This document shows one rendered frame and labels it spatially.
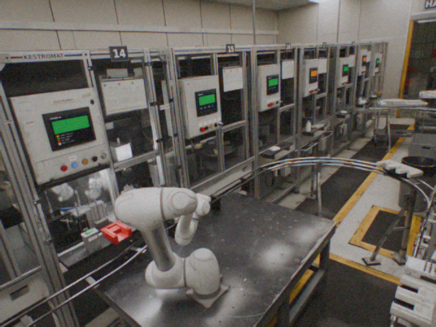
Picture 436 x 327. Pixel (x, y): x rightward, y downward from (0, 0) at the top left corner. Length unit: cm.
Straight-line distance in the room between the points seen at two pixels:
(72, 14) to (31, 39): 81
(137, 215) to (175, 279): 57
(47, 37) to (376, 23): 789
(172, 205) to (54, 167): 89
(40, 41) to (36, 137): 394
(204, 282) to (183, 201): 67
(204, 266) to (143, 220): 55
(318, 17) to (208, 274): 919
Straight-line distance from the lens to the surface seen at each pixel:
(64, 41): 574
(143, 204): 113
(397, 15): 948
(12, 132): 173
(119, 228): 200
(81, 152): 184
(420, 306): 160
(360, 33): 966
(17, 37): 551
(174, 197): 108
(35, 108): 174
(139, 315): 177
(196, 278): 162
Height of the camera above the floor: 193
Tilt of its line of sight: 20 degrees down
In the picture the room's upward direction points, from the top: 4 degrees counter-clockwise
